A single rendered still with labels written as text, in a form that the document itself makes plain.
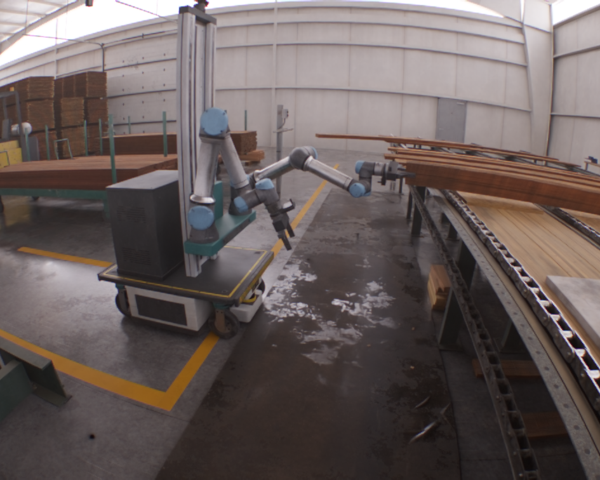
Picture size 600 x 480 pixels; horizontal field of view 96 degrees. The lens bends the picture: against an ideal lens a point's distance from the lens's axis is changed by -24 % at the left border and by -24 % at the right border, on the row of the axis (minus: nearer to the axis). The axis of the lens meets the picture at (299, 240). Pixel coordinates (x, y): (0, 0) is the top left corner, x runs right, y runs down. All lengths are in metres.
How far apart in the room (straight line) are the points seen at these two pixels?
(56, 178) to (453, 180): 4.41
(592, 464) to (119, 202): 2.08
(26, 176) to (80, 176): 1.17
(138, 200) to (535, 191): 2.11
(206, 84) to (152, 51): 13.14
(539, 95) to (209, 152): 12.87
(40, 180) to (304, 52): 9.94
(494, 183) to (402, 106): 10.68
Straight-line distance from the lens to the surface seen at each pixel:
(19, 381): 1.84
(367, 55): 12.68
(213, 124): 1.52
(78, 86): 14.73
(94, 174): 4.39
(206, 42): 2.13
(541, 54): 14.01
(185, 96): 1.86
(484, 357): 1.19
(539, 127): 13.72
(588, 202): 2.20
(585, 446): 0.61
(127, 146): 8.12
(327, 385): 1.75
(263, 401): 1.67
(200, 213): 1.57
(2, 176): 6.02
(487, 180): 1.99
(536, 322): 0.87
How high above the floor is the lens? 1.21
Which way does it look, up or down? 20 degrees down
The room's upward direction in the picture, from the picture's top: 2 degrees clockwise
